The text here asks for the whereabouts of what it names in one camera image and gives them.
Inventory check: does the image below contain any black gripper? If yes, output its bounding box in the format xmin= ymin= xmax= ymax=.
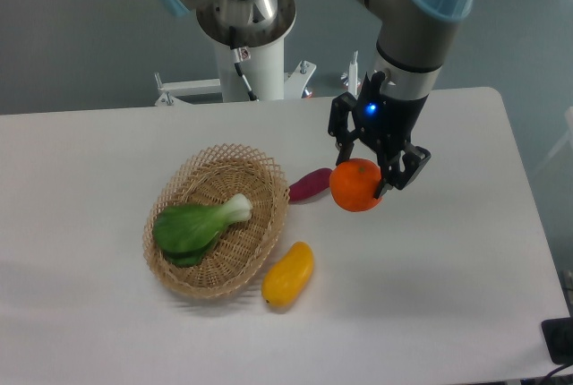
xmin=328 ymin=72 xmax=432 ymax=199

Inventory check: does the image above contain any orange fruit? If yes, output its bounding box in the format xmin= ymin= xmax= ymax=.
xmin=329 ymin=158 xmax=382 ymax=212

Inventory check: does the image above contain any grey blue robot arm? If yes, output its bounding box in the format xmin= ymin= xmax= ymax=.
xmin=161 ymin=0 xmax=473 ymax=199

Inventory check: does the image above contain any woven wicker basket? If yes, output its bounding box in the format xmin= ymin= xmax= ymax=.
xmin=143 ymin=144 xmax=289 ymax=299

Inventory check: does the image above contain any purple sweet potato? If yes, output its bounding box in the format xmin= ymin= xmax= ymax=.
xmin=289 ymin=167 xmax=332 ymax=203

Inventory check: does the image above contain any yellow mango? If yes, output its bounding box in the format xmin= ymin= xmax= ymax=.
xmin=261 ymin=241 xmax=315 ymax=309

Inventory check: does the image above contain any green bok choy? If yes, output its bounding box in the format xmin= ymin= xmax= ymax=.
xmin=152 ymin=193 xmax=252 ymax=268

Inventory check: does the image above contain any black device at table edge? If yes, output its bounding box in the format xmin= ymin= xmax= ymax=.
xmin=541 ymin=317 xmax=572 ymax=364

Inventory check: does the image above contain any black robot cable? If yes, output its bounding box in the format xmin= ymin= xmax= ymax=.
xmin=227 ymin=26 xmax=260 ymax=102

